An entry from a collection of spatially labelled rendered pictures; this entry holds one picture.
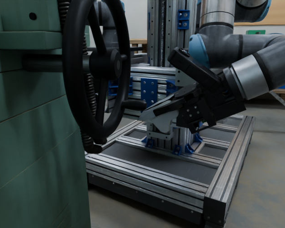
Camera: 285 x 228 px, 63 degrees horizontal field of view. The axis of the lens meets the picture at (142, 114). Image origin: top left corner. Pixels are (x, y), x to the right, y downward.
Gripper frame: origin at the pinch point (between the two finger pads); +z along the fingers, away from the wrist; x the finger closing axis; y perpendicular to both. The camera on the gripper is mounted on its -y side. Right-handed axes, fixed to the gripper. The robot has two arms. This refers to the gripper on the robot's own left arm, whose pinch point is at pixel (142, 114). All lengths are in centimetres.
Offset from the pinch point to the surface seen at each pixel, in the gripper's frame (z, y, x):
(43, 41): 4.7, -20.8, -10.9
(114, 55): -3.1, -13.4, -5.3
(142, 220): 45, 58, 39
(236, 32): -52, 21, 330
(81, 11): -5.6, -20.1, -14.5
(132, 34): 86, -53, 331
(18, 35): 8.2, -24.0, -11.1
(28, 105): 19.4, -13.6, -6.7
